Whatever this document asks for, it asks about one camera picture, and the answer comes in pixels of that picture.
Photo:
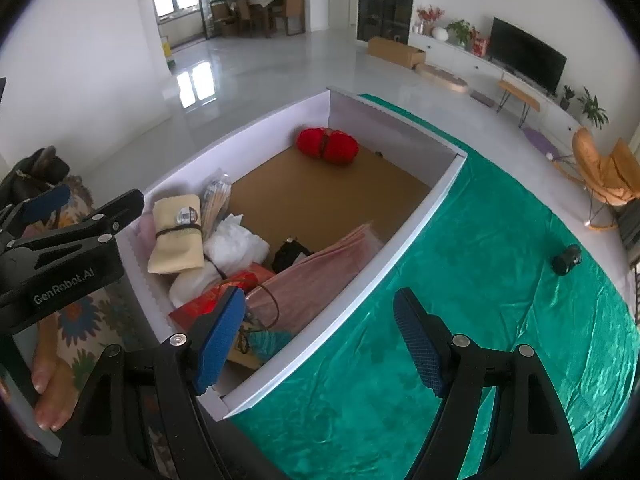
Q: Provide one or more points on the black flat television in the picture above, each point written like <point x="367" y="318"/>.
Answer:
<point x="525" y="55"/>

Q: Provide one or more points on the large green potted plant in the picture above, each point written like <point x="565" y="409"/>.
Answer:
<point x="592" y="107"/>

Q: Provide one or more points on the black bag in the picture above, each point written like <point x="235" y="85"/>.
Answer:
<point x="30" y="175"/>

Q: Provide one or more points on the bushy green potted plant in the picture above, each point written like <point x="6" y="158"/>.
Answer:
<point x="460" y="32"/>

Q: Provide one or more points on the red yarn bundle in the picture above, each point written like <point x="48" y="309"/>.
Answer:
<point x="325" y="146"/>

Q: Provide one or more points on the black lace bundle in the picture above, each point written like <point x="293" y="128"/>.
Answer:
<point x="290" y="257"/>

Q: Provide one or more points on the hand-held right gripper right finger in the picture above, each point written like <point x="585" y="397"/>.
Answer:
<point x="422" y="345"/>

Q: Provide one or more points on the wooden bench with black legs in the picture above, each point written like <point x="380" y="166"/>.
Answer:
<point x="520" y="92"/>

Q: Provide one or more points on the black glass display cabinet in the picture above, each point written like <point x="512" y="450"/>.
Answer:
<point x="387" y="0"/>

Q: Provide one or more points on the person's left hand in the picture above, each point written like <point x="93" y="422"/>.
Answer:
<point x="52" y="400"/>

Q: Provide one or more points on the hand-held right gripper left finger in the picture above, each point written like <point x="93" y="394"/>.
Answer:
<point x="220" y="340"/>

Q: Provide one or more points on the small green potted plant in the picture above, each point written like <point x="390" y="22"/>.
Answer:
<point x="567" y="97"/>

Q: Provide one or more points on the green satin table cloth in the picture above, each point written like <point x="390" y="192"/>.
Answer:
<point x="475" y="260"/>

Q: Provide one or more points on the large white cardboard box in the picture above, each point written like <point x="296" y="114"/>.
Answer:
<point x="360" y="305"/>

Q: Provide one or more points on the white round vase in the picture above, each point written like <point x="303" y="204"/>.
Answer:
<point x="440" y="33"/>

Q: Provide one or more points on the yellow bin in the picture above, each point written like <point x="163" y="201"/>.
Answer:
<point x="166" y="49"/>

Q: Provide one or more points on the round beige cat scratcher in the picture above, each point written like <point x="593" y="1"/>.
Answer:
<point x="442" y="79"/>

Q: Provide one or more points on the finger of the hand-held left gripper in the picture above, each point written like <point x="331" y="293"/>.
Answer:
<point x="115" y="210"/>
<point x="45" y="202"/>

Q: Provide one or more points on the dining table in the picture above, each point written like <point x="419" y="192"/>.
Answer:
<point x="265" y="2"/>

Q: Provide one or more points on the clear packet of wooden sticks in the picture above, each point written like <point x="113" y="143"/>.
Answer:
<point x="215" y="202"/>

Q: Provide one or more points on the red flower bouquet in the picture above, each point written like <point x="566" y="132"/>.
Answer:
<point x="429" y="16"/>

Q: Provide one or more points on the floral patterned rug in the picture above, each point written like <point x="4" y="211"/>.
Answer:
<point x="100" y="320"/>

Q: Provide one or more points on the grey floor mat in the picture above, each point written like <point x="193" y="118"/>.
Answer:
<point x="482" y="97"/>

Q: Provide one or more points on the orange lounge chair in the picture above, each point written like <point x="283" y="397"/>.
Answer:
<point x="607" y="175"/>

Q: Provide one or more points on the small black object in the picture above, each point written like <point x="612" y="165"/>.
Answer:
<point x="566" y="260"/>

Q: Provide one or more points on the white mesh bundle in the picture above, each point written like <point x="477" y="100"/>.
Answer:
<point x="230" y="250"/>

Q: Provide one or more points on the pink fabric packet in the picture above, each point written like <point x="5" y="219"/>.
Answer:
<point x="320" y="280"/>

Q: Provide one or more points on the purple round rug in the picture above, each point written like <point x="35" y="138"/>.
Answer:
<point x="540" y="141"/>

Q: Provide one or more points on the brown cardboard carton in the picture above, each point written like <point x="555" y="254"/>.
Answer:
<point x="395" y="52"/>

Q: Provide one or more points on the red cloth item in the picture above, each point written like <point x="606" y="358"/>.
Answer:
<point x="210" y="302"/>

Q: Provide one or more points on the beige cloth bundle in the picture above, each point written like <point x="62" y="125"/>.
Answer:
<point x="175" y="245"/>

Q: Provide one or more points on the red gift box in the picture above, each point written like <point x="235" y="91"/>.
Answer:
<point x="480" y="46"/>

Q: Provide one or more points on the white television cabinet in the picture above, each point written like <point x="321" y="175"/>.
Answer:
<point x="465" y="62"/>

